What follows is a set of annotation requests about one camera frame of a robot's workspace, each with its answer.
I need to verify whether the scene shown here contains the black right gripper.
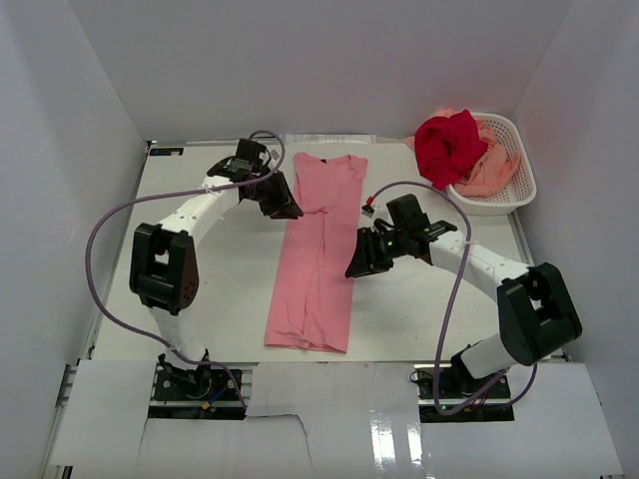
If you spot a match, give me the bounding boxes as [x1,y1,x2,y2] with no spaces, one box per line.
[345,226,409,276]

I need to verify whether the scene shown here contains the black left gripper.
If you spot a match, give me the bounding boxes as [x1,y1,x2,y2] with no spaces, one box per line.
[246,171,303,221]

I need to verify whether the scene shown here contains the pink t-shirt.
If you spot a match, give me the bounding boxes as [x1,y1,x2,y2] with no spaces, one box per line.
[265,153,368,353]

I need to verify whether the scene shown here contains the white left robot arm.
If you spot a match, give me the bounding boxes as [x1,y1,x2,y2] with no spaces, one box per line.
[129,131,304,398]

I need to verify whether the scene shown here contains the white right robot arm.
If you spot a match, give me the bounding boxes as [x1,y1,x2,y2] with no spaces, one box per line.
[345,195,582,398]

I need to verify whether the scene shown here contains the white paper label sheet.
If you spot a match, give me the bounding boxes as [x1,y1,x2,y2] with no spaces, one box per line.
[285,133,376,145]

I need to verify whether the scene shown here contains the red t-shirt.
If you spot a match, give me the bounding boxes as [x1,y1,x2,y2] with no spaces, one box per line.
[413,110,488,190]

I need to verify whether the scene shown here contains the peach orange t-shirt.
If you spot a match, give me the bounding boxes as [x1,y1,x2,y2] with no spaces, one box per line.
[404,109,520,197]

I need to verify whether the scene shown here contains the white plastic laundry basket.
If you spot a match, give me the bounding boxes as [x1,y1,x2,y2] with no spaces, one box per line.
[446,113,537,216]

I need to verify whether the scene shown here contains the white cardboard front cover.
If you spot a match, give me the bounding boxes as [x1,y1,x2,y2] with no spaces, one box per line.
[50,361,623,478]

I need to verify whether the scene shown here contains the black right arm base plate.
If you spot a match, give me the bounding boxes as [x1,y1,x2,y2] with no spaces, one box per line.
[408,367,510,405]

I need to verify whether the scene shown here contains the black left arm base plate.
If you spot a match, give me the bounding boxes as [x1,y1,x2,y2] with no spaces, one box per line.
[152,354,243,406]

